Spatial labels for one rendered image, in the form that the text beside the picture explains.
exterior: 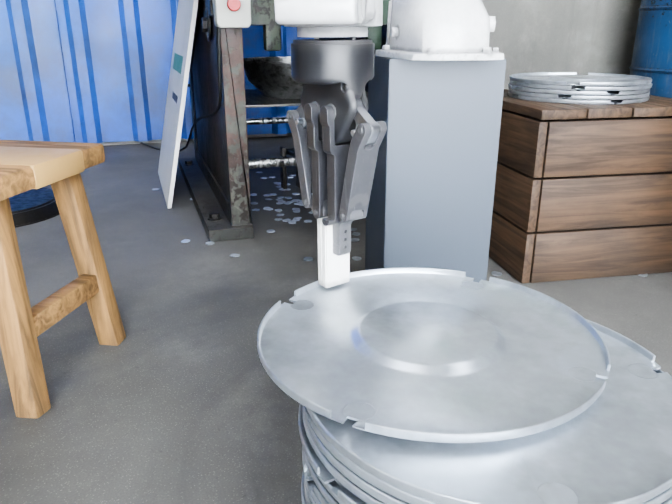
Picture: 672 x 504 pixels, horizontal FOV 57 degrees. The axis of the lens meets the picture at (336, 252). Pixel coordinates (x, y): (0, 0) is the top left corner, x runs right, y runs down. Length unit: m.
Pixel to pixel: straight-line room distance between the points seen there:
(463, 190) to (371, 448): 0.66
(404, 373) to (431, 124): 0.56
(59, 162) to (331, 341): 0.51
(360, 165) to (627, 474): 0.31
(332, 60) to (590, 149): 0.82
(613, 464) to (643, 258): 1.02
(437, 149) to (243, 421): 0.50
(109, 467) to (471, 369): 0.49
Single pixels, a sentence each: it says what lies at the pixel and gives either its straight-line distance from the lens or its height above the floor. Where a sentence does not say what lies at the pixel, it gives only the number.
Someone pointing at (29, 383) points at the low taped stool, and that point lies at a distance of 0.92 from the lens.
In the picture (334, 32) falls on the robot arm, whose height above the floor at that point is 0.49.
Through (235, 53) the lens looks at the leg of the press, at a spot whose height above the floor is 0.44.
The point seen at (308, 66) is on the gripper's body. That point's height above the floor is 0.46.
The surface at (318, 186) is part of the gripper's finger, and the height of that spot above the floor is 0.35.
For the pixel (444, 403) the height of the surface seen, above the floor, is 0.24.
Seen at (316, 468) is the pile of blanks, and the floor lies 0.21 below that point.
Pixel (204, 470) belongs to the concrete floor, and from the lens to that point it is 0.79.
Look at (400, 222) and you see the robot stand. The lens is 1.00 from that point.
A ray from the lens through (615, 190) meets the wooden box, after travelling 1.34.
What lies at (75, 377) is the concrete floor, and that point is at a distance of 1.02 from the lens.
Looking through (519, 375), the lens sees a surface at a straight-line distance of 0.50.
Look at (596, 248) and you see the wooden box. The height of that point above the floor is 0.07.
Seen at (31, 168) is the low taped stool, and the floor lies 0.33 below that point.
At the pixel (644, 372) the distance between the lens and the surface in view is 0.55.
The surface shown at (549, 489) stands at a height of 0.24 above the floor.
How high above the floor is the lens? 0.49
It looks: 20 degrees down
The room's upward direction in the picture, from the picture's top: straight up
